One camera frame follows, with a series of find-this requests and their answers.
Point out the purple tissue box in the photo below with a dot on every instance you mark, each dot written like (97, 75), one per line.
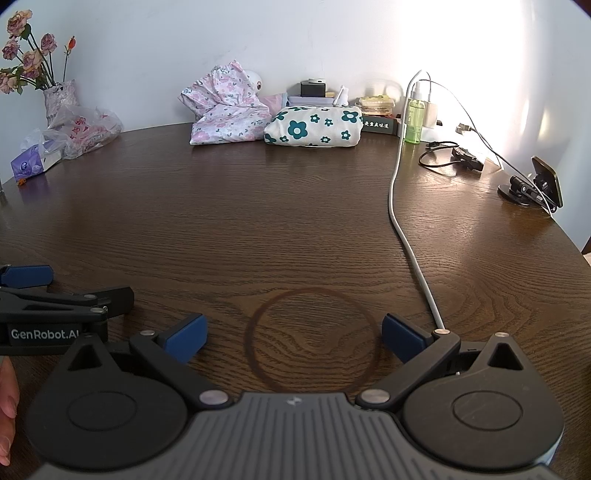
(27, 164)

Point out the green liquid bottle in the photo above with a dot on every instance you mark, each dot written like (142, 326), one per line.
(414, 120)

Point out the white power strip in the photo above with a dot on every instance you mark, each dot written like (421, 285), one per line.
(434, 134)

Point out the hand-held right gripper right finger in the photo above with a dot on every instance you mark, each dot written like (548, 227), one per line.
(404, 339)

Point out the pink cloth pouch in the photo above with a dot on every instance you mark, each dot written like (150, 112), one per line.
(274, 102)

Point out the clear plastic bag red print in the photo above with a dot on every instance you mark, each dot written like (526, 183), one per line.
(87, 129)

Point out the pink floral garment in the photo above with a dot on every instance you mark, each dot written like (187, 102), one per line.
(221, 115)

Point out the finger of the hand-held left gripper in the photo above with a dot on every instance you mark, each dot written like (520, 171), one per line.
(27, 275)
(111, 300)

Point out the white charger plug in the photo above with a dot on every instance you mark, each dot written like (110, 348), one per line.
(431, 115)

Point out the folded white cloth teal flowers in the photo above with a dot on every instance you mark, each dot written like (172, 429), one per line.
(314, 127)

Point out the grey usb plug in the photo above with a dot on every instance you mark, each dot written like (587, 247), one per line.
(463, 128)

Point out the small black white device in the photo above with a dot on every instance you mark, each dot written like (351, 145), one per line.
(313, 88)

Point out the dark printed box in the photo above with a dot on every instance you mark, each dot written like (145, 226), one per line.
(378, 125)

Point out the patterned flower vase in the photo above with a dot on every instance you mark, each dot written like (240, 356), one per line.
(60, 99)

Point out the person's left hand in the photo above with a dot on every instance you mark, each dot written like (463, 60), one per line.
(7, 401)

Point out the lavender flat box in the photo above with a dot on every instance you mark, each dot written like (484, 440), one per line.
(304, 101)

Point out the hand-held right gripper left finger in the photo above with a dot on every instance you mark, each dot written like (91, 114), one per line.
(187, 337)

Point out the smartphone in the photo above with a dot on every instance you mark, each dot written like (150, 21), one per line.
(549, 182)

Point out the dried rose bouquet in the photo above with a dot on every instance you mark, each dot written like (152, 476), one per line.
(32, 60)

